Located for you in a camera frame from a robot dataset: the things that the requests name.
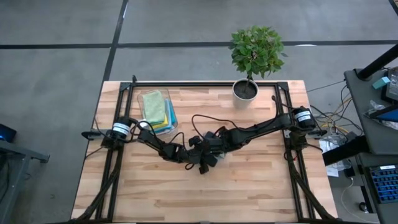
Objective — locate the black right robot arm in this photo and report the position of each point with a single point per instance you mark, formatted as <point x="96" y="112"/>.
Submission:
<point x="273" y="124"/>

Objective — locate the white plant pot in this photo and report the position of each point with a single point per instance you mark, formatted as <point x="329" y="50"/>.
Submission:
<point x="239" y="102"/>

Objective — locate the black diagonal pole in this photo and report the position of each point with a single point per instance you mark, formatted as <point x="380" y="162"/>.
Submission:
<point x="379" y="62"/>

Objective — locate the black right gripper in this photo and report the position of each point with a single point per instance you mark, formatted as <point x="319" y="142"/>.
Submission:
<point x="217" y="141"/>

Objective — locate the small teal box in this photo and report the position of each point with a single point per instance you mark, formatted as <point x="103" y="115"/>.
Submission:
<point x="381" y="82"/>

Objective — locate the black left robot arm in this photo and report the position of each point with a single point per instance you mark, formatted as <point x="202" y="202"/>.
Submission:
<point x="149" y="140"/>

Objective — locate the grey metal stand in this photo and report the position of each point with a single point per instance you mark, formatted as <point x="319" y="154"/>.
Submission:
<point x="18" y="151"/>

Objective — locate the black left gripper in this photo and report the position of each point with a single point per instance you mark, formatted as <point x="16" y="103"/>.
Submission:
<point x="194" y="155"/>

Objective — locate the black desk support beam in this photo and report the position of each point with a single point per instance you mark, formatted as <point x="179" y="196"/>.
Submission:
<point x="342" y="152"/>

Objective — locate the yellow microfiber towel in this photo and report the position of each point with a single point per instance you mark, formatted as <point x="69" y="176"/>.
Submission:
<point x="161" y="124"/>

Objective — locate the clear plastic bin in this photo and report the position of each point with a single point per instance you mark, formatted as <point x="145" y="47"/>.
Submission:
<point x="155" y="93"/>

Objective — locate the blue-lit black device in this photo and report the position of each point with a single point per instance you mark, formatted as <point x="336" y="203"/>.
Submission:
<point x="6" y="135"/>

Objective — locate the black desktop device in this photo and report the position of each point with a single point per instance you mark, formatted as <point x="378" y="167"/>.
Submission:
<point x="393" y="84"/>

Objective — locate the green leafy plant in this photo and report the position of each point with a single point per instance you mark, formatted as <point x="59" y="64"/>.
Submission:
<point x="256" y="51"/>

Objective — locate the green microfiber towel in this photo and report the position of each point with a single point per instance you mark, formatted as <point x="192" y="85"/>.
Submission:
<point x="154" y="107"/>

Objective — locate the black aluminium table frame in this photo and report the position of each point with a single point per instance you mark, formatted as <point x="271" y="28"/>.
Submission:
<point x="202" y="84"/>

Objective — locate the backlit keyboard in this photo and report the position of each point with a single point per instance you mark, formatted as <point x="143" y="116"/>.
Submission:
<point x="385" y="185"/>

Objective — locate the grey side desk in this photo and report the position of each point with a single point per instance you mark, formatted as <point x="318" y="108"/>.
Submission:
<point x="363" y="124"/>

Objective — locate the teal fluffy microfiber towel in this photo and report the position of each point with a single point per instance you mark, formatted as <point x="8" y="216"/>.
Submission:
<point x="173" y="116"/>

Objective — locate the white papers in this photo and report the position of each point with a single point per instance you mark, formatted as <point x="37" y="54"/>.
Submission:
<point x="329" y="146"/>

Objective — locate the dark blue tablet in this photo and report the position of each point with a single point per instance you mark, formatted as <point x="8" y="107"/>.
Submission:
<point x="388" y="115"/>

